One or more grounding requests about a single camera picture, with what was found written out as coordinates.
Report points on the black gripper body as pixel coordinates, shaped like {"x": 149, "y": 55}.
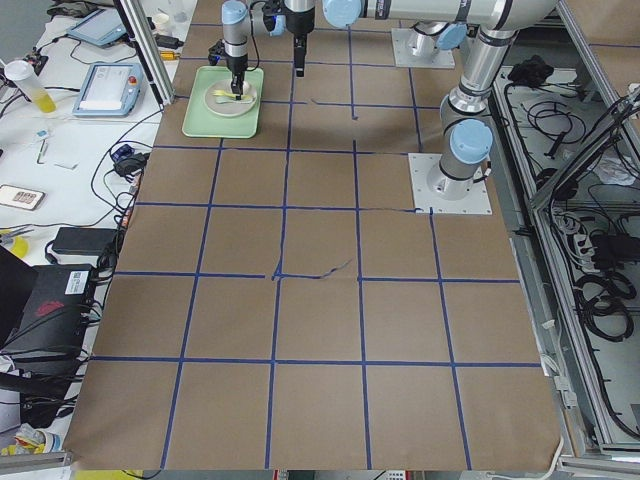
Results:
{"x": 235, "y": 65}
{"x": 298, "y": 23}

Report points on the yellow plastic fork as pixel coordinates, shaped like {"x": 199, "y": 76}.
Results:
{"x": 222, "y": 96}

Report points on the beige round plate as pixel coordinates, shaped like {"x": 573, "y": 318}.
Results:
{"x": 228, "y": 109}

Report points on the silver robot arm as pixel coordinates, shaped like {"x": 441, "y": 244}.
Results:
{"x": 240, "y": 22}
{"x": 498, "y": 24}

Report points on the light green plastic tray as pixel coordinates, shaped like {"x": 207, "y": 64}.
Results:
{"x": 199, "y": 121}

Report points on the blue teach pendant near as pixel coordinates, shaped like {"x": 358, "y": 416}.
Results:
{"x": 109, "y": 89}

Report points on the blue teach pendant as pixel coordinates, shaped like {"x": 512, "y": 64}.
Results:
{"x": 101, "y": 28}
{"x": 109, "y": 89}

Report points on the blue teach pendant far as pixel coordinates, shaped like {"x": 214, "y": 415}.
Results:
{"x": 101, "y": 28}

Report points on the clear bottle yellow liquid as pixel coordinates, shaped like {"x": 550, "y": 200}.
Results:
{"x": 23, "y": 75}

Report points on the black power brick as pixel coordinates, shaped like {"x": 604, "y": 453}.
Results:
{"x": 82, "y": 241}

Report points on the black computer case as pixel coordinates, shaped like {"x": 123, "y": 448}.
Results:
{"x": 45, "y": 308}

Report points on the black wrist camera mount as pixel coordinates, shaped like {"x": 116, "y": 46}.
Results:
{"x": 216, "y": 52}

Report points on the aluminium frame post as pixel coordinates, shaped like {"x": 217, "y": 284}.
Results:
{"x": 135, "y": 22}

